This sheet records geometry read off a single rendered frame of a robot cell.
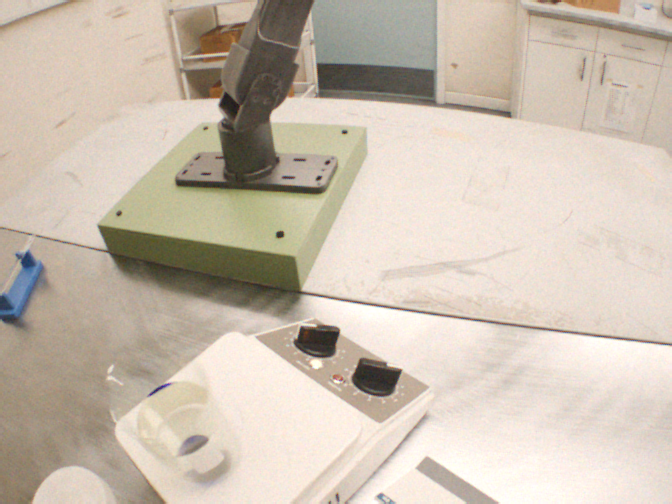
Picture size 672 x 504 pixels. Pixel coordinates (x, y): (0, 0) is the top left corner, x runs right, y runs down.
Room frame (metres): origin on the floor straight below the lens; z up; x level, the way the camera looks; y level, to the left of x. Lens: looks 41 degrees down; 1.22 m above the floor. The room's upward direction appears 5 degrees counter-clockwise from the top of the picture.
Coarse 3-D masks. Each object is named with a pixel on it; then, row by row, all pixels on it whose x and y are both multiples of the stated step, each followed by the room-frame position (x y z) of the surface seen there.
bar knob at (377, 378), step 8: (360, 360) 0.18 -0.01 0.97; (368, 360) 0.18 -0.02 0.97; (376, 360) 0.18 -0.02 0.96; (360, 368) 0.17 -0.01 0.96; (368, 368) 0.17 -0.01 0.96; (376, 368) 0.17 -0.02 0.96; (384, 368) 0.17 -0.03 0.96; (392, 368) 0.17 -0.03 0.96; (400, 368) 0.17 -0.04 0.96; (352, 376) 0.18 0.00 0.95; (360, 376) 0.17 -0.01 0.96; (368, 376) 0.17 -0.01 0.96; (376, 376) 0.17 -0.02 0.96; (384, 376) 0.17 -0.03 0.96; (392, 376) 0.17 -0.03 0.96; (400, 376) 0.17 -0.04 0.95; (360, 384) 0.16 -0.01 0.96; (368, 384) 0.17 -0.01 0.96; (376, 384) 0.17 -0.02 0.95; (384, 384) 0.17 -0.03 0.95; (392, 384) 0.17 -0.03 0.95; (368, 392) 0.16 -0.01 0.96; (376, 392) 0.16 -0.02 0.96; (384, 392) 0.16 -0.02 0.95; (392, 392) 0.16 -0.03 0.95
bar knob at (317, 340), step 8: (304, 328) 0.21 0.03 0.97; (312, 328) 0.21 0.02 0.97; (320, 328) 0.21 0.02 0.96; (328, 328) 0.22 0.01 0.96; (336, 328) 0.22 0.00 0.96; (296, 336) 0.21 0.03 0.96; (304, 336) 0.21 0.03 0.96; (312, 336) 0.21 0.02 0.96; (320, 336) 0.21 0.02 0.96; (328, 336) 0.21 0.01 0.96; (336, 336) 0.21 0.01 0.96; (296, 344) 0.21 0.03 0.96; (304, 344) 0.21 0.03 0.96; (312, 344) 0.21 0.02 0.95; (320, 344) 0.21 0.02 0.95; (328, 344) 0.21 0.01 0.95; (304, 352) 0.20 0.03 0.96; (312, 352) 0.20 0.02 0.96; (320, 352) 0.20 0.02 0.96; (328, 352) 0.20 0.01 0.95
